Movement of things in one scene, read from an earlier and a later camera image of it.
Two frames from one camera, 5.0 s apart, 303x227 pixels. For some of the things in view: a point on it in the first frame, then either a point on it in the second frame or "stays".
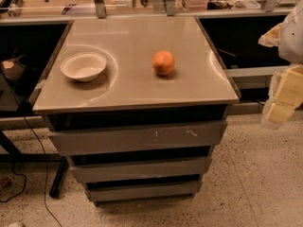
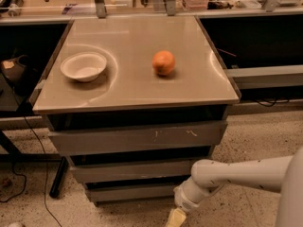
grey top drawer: [143, 137] stays
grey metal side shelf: [254, 78] stays
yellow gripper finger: [289, 96] → [176, 218]
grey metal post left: [98, 1] stays
